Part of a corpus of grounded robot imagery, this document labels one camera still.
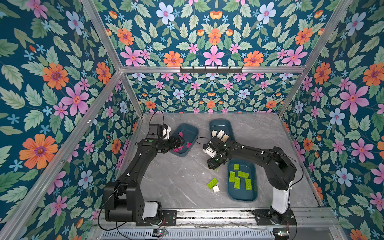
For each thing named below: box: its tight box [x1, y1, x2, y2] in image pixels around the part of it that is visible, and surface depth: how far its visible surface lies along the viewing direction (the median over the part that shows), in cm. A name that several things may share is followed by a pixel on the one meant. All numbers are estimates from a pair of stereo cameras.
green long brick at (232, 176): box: [229, 171, 236, 183], surface depth 88 cm
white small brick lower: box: [212, 185, 220, 193], surface depth 84 cm
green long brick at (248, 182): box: [245, 178, 252, 191], surface depth 86 cm
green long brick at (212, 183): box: [207, 178, 219, 189], surface depth 87 cm
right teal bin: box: [227, 158, 258, 203], surface depth 86 cm
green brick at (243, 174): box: [237, 170, 249, 179], surface depth 88 cm
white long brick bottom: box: [217, 130, 225, 139], surface depth 107 cm
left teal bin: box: [169, 122, 199, 157], surface depth 107 cm
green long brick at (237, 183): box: [234, 176, 241, 190], surface depth 86 cm
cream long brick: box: [220, 134, 230, 143], surface depth 106 cm
